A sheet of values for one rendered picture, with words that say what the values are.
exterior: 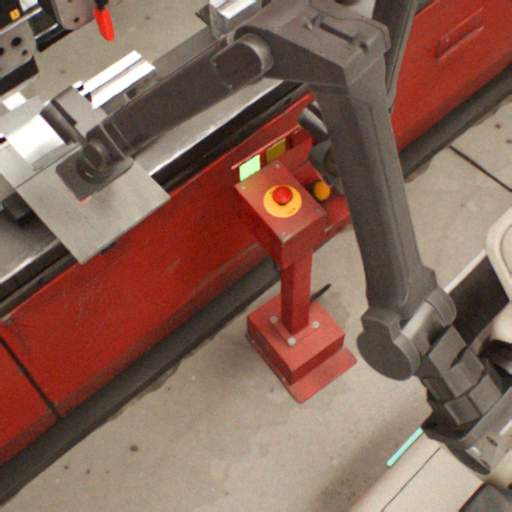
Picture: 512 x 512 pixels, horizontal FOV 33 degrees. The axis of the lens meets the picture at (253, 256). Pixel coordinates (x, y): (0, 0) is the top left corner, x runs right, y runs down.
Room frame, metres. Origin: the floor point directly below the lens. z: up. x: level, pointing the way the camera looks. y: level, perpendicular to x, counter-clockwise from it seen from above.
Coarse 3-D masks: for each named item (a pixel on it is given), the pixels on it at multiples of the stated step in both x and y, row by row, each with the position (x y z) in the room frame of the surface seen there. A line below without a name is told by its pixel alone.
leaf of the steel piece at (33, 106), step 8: (32, 96) 0.95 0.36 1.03; (24, 104) 0.93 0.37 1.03; (32, 104) 0.94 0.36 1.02; (40, 104) 0.94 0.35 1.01; (8, 112) 0.92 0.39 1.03; (16, 112) 0.92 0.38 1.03; (24, 112) 0.93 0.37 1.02; (32, 112) 0.93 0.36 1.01; (0, 120) 0.90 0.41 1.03; (8, 120) 0.91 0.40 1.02; (16, 120) 0.91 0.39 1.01; (24, 120) 0.92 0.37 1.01; (0, 128) 0.90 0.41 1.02; (8, 128) 0.90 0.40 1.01
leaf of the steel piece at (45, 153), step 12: (36, 120) 0.92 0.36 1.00; (12, 132) 0.90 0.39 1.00; (24, 132) 0.90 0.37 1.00; (36, 132) 0.89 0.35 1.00; (48, 132) 0.89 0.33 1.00; (12, 144) 0.87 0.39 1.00; (24, 144) 0.87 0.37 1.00; (36, 144) 0.87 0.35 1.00; (48, 144) 0.87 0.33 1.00; (60, 144) 0.86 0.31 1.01; (72, 144) 0.86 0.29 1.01; (24, 156) 0.85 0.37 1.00; (36, 156) 0.84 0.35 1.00; (48, 156) 0.83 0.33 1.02; (36, 168) 0.82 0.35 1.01
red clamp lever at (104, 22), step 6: (96, 0) 0.94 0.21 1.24; (102, 0) 0.94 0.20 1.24; (96, 6) 0.96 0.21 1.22; (102, 6) 0.95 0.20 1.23; (96, 12) 0.95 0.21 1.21; (102, 12) 0.95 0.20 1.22; (108, 12) 0.95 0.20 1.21; (96, 18) 0.95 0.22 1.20; (102, 18) 0.94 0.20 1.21; (108, 18) 0.95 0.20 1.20; (102, 24) 0.94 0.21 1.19; (108, 24) 0.95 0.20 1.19; (102, 30) 0.95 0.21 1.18; (108, 30) 0.95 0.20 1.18; (108, 36) 0.94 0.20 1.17
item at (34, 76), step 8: (32, 56) 0.94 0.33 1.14; (24, 64) 0.93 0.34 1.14; (32, 64) 0.93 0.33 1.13; (16, 72) 0.92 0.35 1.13; (24, 72) 0.92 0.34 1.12; (32, 72) 0.93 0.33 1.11; (0, 80) 0.90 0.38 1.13; (8, 80) 0.91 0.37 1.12; (16, 80) 0.91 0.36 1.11; (24, 80) 0.92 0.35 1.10; (32, 80) 0.94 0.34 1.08; (0, 88) 0.90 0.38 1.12; (8, 88) 0.90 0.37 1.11; (16, 88) 0.92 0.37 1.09; (0, 96) 0.90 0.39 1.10; (8, 96) 0.91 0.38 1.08
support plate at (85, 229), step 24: (0, 168) 0.83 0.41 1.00; (24, 168) 0.82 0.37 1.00; (48, 168) 0.82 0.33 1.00; (24, 192) 0.78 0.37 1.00; (48, 192) 0.77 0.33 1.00; (120, 192) 0.76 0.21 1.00; (144, 192) 0.76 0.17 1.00; (48, 216) 0.73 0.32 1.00; (72, 216) 0.72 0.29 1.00; (96, 216) 0.72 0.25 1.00; (120, 216) 0.72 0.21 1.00; (144, 216) 0.72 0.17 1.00; (72, 240) 0.68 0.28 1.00; (96, 240) 0.68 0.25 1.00
